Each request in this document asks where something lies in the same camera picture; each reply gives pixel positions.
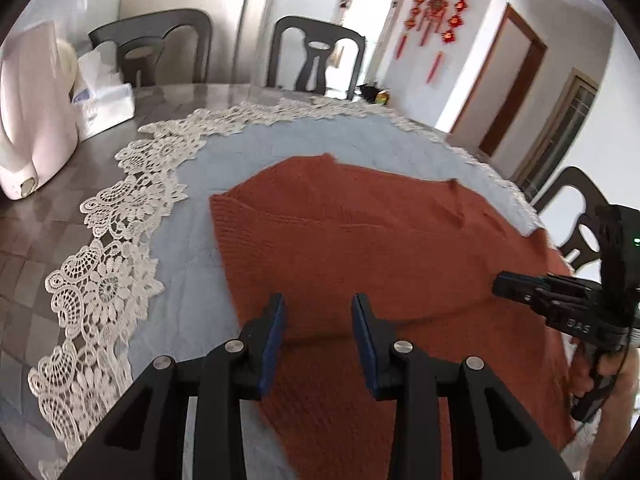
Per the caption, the rust orange knit sweater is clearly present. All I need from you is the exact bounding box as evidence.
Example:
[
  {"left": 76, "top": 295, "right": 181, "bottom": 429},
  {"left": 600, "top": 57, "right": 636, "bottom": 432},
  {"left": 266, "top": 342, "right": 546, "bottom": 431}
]
[{"left": 209, "top": 155, "right": 573, "bottom": 479}]

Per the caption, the right forearm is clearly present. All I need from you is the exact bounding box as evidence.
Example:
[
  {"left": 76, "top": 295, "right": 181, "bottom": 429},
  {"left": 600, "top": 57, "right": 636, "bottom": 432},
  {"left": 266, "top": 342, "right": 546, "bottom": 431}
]
[{"left": 582, "top": 370, "right": 638, "bottom": 479}]

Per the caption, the right hand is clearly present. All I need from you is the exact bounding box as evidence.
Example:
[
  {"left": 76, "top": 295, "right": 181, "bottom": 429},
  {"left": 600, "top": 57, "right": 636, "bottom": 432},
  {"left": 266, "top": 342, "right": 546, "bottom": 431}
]
[{"left": 569, "top": 346, "right": 637, "bottom": 401}]

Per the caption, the dark chair right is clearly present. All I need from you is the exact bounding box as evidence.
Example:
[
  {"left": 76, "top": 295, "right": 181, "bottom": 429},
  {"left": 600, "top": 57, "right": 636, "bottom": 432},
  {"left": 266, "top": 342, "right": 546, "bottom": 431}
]
[{"left": 533, "top": 166, "right": 608, "bottom": 273}]

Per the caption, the dark chair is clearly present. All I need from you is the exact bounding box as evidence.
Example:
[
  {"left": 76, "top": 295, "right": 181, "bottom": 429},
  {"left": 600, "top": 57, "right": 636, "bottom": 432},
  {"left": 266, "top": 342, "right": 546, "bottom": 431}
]
[
  {"left": 266, "top": 15, "right": 367, "bottom": 101},
  {"left": 533, "top": 166, "right": 608, "bottom": 273},
  {"left": 89, "top": 9, "right": 214, "bottom": 88}
]

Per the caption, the blue quilted lace-edged mat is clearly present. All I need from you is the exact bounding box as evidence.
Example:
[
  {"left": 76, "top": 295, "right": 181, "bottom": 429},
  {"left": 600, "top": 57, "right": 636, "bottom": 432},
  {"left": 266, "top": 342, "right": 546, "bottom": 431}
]
[{"left": 29, "top": 98, "right": 541, "bottom": 479}]

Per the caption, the brown wooden door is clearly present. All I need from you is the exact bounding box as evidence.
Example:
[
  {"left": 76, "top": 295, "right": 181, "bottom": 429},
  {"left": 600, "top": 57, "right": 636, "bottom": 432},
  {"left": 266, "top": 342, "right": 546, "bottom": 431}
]
[{"left": 451, "top": 6, "right": 547, "bottom": 157}]

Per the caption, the pink white appliance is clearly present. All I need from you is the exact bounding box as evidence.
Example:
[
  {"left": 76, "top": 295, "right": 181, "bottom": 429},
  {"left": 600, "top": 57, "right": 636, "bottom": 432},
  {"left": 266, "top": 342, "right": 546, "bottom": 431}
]
[{"left": 1, "top": 22, "right": 78, "bottom": 200}]

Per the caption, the white tissue box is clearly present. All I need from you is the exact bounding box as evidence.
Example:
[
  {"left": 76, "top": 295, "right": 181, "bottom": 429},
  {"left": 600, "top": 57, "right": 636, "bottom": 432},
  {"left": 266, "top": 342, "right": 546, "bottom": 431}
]
[{"left": 72, "top": 49, "right": 136, "bottom": 142}]

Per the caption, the red Chinese knot decoration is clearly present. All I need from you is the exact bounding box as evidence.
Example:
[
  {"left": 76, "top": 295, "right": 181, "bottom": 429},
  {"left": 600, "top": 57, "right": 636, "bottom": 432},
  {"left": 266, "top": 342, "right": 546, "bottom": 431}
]
[{"left": 394, "top": 0, "right": 469, "bottom": 60}]

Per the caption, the dark chair middle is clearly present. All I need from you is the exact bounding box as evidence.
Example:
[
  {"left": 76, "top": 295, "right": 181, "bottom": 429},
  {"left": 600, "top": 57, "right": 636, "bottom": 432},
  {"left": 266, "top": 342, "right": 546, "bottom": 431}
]
[{"left": 266, "top": 15, "right": 367, "bottom": 101}]

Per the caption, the dark chair left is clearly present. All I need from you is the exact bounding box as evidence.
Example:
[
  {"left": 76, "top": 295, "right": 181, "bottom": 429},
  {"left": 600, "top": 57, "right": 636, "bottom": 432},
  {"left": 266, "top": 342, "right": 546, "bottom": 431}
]
[{"left": 89, "top": 9, "right": 214, "bottom": 88}]

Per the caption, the black cable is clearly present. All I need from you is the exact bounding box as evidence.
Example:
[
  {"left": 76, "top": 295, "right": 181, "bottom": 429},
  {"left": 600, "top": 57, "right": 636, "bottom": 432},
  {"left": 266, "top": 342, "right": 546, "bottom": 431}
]
[{"left": 574, "top": 328, "right": 634, "bottom": 441}]

